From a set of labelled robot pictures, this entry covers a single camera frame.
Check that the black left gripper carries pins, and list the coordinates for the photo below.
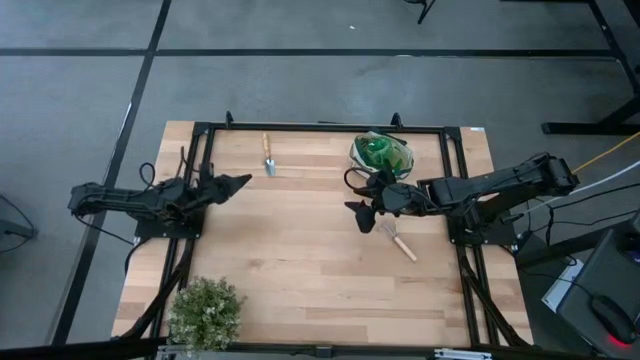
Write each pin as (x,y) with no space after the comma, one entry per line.
(210,190)

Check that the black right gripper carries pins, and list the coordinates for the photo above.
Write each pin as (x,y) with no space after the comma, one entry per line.
(400,200)

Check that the beige green gardening bag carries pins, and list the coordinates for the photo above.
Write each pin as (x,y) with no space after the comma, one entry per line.
(405,169)

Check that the green plastic spray bottle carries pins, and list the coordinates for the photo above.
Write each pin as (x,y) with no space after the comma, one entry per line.
(377,150)

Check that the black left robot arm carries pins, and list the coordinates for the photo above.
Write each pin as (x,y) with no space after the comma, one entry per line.
(120,197)

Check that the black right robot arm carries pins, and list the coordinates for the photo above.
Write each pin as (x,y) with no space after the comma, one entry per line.
(480,187)

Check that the potted green plant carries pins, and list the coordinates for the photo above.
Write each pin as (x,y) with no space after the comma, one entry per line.
(205,315)

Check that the black chair base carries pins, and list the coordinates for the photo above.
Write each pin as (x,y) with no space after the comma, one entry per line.
(425,12)

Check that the white paper sheet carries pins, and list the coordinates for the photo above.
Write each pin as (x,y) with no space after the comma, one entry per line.
(560,295)

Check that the grey stand foot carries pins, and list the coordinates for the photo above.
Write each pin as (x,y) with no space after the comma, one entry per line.
(15,229)

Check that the black horizontal bar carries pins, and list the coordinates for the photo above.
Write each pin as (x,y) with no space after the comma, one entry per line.
(75,350)

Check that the dark grey desk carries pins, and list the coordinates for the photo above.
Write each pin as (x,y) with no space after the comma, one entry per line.
(600,270)

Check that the black computer mouse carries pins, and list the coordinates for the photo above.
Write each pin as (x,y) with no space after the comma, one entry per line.
(612,317)

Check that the black frame clamp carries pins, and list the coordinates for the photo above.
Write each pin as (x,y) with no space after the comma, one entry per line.
(229,120)
(396,121)

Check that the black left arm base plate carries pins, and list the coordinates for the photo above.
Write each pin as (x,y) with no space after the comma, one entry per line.
(165,231)

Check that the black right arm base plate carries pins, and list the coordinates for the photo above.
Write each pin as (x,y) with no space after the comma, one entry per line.
(502,236)

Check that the silver metal bracket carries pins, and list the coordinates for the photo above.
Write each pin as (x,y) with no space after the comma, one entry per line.
(462,355)

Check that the black desk leg frame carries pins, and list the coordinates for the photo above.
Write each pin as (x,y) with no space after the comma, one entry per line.
(590,128)

